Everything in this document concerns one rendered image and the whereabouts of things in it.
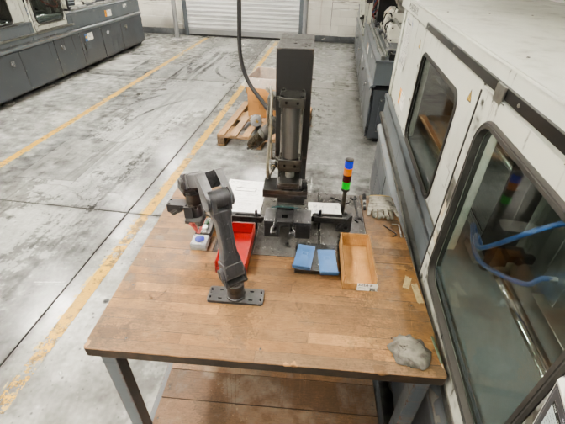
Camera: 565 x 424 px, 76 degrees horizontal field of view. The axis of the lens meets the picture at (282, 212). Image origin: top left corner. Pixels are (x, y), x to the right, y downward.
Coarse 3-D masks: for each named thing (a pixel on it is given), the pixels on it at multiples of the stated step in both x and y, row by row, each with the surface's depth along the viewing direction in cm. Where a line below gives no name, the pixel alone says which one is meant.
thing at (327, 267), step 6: (318, 252) 147; (324, 252) 147; (330, 252) 147; (324, 258) 144; (330, 258) 144; (324, 264) 142; (330, 264) 142; (336, 264) 142; (324, 270) 139; (330, 270) 139; (336, 270) 139
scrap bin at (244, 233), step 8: (232, 224) 157; (240, 224) 156; (248, 224) 156; (240, 232) 159; (248, 232) 159; (240, 240) 155; (248, 240) 155; (240, 248) 151; (248, 248) 143; (216, 256) 139; (240, 256) 147; (248, 256) 142; (216, 264) 138; (248, 264) 143; (216, 272) 140
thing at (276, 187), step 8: (280, 176) 145; (288, 176) 144; (296, 176) 146; (264, 184) 148; (272, 184) 148; (280, 184) 141; (288, 184) 141; (296, 184) 141; (304, 184) 148; (264, 192) 145; (272, 192) 145; (280, 192) 145; (288, 192) 144; (296, 192) 144; (304, 192) 144
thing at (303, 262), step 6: (300, 246) 150; (306, 246) 150; (312, 246) 150; (300, 252) 147; (312, 252) 147; (294, 258) 144; (300, 258) 144; (306, 258) 144; (312, 258) 144; (294, 264) 138; (300, 264) 141; (306, 264) 141
